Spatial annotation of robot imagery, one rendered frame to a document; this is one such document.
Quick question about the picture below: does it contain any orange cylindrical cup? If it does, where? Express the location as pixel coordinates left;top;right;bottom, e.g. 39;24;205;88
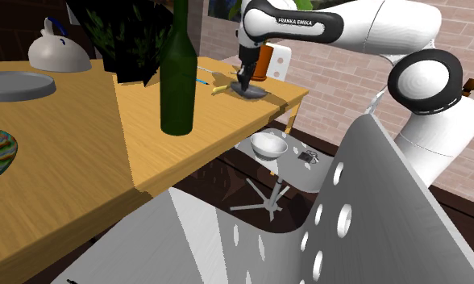
252;44;276;82

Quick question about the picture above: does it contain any thin silver utensil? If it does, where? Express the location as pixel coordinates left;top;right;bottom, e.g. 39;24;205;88
197;65;239;77

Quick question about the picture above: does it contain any dark grey shallow dish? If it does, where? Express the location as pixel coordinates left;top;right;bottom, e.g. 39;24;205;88
229;80;270;100

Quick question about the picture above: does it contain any dark green glass bottle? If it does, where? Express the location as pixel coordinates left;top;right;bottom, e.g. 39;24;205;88
160;0;199;137

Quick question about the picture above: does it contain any white bowl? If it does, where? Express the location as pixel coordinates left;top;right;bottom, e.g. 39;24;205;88
250;132;289;163

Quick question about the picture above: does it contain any small dark keyring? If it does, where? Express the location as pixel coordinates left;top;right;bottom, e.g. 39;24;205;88
297;149;321;165

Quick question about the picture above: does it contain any dark leafy plant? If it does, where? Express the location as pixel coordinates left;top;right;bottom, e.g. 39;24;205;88
65;0;176;88

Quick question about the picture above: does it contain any white swivel chair with holes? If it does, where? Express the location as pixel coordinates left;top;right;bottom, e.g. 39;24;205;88
229;89;388;223

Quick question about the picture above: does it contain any wooden table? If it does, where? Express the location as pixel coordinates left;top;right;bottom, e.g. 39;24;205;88
0;56;310;284

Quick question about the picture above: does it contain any large white chair with holes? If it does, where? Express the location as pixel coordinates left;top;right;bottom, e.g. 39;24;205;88
51;113;474;284

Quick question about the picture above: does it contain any grey round plate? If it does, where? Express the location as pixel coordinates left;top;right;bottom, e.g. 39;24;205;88
0;71;57;102

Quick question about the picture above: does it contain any white kettle with blue handle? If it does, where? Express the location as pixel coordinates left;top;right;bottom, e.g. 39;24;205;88
27;16;93;73

